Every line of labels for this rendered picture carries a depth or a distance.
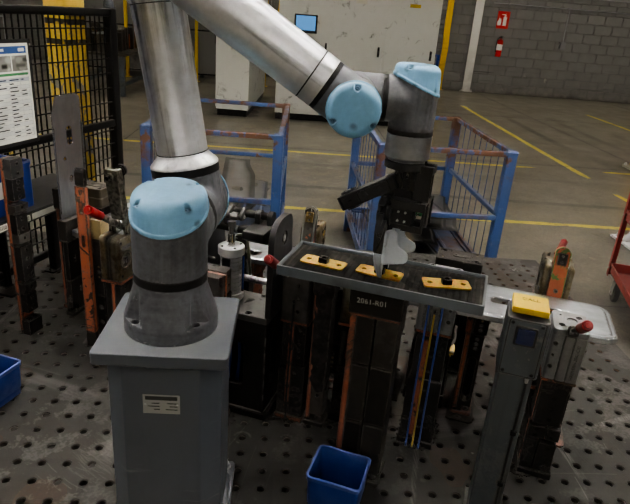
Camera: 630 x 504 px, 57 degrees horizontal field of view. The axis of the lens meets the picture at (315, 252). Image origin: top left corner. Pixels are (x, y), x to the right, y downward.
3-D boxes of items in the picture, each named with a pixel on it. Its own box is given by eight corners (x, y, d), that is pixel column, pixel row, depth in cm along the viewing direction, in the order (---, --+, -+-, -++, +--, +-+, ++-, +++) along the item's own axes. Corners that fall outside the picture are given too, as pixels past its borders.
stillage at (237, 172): (184, 216, 468) (182, 95, 432) (283, 223, 471) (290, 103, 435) (145, 280, 357) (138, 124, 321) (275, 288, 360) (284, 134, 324)
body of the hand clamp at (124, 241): (139, 351, 160) (134, 231, 147) (125, 364, 154) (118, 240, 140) (121, 346, 161) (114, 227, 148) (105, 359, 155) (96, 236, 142)
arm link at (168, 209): (119, 281, 88) (114, 194, 83) (147, 247, 100) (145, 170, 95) (199, 288, 87) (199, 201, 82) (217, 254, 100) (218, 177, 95)
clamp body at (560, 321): (553, 452, 134) (593, 314, 121) (556, 486, 124) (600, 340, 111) (510, 441, 137) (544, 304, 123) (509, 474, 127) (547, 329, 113)
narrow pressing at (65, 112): (89, 209, 174) (80, 92, 161) (62, 221, 163) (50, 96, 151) (87, 209, 174) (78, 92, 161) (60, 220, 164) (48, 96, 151)
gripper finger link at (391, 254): (401, 286, 101) (410, 234, 98) (368, 279, 102) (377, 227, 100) (405, 282, 103) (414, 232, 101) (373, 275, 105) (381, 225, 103)
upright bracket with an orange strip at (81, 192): (99, 345, 161) (86, 168, 142) (96, 347, 160) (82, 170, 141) (90, 342, 162) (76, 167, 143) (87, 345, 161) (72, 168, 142)
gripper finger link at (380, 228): (379, 255, 100) (387, 205, 97) (370, 253, 100) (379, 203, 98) (386, 251, 104) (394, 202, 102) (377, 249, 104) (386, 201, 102)
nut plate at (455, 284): (467, 281, 106) (468, 275, 106) (471, 290, 103) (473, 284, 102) (421, 278, 106) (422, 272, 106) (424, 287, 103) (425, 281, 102)
